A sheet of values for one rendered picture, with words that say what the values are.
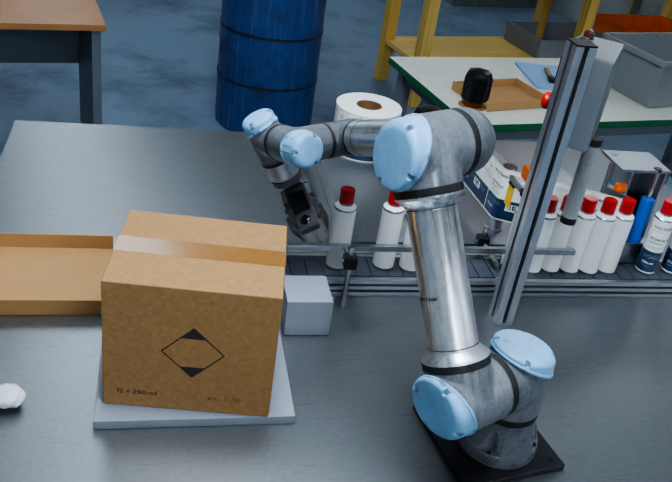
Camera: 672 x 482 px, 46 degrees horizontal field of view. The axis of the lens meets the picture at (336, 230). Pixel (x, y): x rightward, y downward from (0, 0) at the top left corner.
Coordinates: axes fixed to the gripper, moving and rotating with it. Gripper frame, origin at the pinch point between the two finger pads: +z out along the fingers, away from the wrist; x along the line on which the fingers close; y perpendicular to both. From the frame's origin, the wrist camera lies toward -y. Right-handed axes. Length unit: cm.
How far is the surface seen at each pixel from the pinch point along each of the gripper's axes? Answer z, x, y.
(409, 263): 13.1, -16.9, -2.2
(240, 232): -27.1, 9.8, -25.0
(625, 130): 95, -124, 129
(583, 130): -11, -60, -17
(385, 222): 0.6, -15.7, -0.7
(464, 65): 60, -77, 178
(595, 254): 34, -60, -2
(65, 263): -20, 55, 6
